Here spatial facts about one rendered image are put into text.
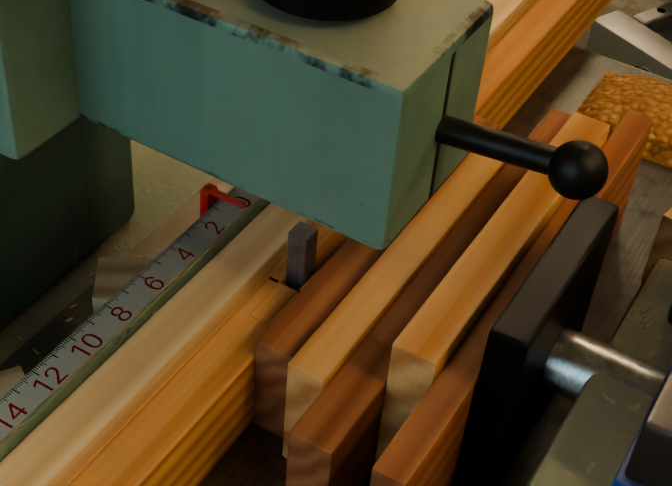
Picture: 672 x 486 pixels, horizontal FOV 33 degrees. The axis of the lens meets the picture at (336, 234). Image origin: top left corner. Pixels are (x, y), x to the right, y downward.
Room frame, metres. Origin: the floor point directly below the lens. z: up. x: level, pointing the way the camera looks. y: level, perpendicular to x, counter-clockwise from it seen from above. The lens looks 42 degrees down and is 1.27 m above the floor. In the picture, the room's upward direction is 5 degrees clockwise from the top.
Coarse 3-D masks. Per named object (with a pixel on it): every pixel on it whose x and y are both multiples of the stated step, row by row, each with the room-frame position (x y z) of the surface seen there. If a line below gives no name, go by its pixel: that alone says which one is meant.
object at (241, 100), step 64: (128, 0) 0.34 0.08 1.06; (192, 0) 0.33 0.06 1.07; (256, 0) 0.34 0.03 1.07; (448, 0) 0.35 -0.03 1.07; (128, 64) 0.34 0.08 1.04; (192, 64) 0.33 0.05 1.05; (256, 64) 0.31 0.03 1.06; (320, 64) 0.30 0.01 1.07; (384, 64) 0.30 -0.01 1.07; (448, 64) 0.32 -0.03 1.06; (128, 128) 0.34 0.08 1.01; (192, 128) 0.33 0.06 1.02; (256, 128) 0.31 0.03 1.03; (320, 128) 0.30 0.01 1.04; (384, 128) 0.29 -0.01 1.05; (256, 192) 0.31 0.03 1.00; (320, 192) 0.30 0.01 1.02; (384, 192) 0.29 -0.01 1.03
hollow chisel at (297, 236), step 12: (300, 228) 0.34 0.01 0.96; (312, 228) 0.34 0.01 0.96; (288, 240) 0.34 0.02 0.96; (300, 240) 0.34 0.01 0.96; (312, 240) 0.34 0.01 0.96; (288, 252) 0.34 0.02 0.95; (300, 252) 0.34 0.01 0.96; (312, 252) 0.34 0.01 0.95; (288, 264) 0.34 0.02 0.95; (300, 264) 0.33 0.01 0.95; (312, 264) 0.34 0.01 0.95; (288, 276) 0.34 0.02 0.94; (300, 276) 0.33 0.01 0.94
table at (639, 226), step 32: (576, 64) 0.59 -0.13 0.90; (608, 64) 0.59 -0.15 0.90; (544, 96) 0.55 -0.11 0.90; (576, 96) 0.55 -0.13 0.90; (512, 128) 0.51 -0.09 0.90; (640, 192) 0.47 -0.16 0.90; (640, 224) 0.44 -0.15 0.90; (608, 256) 0.41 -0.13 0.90; (640, 256) 0.42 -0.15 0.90; (608, 288) 0.39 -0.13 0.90; (608, 320) 0.37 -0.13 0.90; (544, 416) 0.31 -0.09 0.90; (256, 448) 0.28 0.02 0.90; (544, 448) 0.29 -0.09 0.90; (224, 480) 0.26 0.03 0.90; (256, 480) 0.26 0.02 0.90; (512, 480) 0.28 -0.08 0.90
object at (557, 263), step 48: (576, 240) 0.31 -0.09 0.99; (528, 288) 0.29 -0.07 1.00; (576, 288) 0.30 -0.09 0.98; (528, 336) 0.26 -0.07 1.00; (576, 336) 0.30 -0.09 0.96; (480, 384) 0.26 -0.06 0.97; (528, 384) 0.27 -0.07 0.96; (576, 384) 0.28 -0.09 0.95; (480, 432) 0.26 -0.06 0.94; (528, 432) 0.29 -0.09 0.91; (480, 480) 0.26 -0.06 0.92
